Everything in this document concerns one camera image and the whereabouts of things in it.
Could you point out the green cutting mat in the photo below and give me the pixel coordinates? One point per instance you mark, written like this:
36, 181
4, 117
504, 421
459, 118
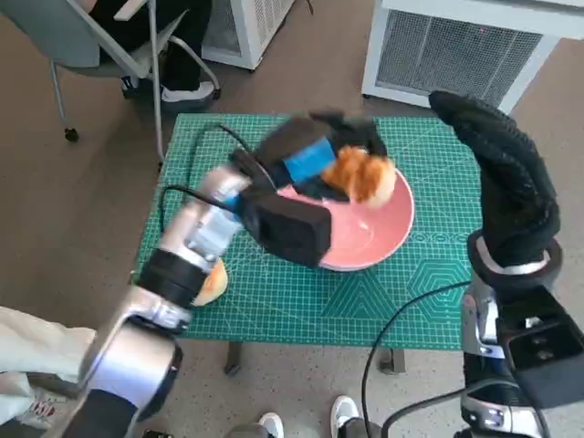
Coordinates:
274, 301

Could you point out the large white grille unit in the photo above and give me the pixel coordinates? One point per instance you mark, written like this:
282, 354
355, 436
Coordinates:
456, 55

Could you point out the right robot hand black knitted glove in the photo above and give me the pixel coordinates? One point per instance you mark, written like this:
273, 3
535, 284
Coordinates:
515, 196

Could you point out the round toy bread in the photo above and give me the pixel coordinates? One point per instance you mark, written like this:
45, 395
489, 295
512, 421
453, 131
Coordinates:
214, 285

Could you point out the pink bowl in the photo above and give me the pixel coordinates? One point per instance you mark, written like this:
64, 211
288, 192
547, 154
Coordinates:
365, 237

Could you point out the thin metal pole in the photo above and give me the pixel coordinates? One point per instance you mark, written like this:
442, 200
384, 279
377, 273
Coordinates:
156, 114

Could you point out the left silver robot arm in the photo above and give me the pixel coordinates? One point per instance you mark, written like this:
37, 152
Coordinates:
201, 219

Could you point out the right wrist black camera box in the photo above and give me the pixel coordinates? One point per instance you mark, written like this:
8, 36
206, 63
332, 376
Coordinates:
543, 347

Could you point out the person in white clothing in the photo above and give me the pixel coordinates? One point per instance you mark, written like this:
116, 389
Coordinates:
36, 347

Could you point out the dark table leg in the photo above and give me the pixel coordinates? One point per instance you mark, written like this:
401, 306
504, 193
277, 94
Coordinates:
393, 362
234, 358

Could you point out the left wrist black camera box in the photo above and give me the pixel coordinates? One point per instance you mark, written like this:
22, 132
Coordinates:
292, 232

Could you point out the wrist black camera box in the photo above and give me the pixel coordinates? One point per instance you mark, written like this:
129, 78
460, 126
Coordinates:
543, 347
292, 232

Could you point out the left robot hand blue tape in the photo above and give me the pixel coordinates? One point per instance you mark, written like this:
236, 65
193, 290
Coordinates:
310, 157

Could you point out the long striped toy bread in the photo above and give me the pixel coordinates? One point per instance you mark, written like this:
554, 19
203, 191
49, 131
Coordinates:
365, 175

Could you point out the grey office chair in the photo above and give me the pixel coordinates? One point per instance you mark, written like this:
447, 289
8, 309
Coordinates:
59, 32

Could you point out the white shoe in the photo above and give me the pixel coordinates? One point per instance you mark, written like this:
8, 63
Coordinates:
344, 413
271, 426

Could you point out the small white grille unit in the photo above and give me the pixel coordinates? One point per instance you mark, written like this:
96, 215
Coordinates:
246, 27

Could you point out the person in black trousers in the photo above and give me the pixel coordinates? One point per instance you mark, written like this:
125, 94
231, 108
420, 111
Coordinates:
182, 55

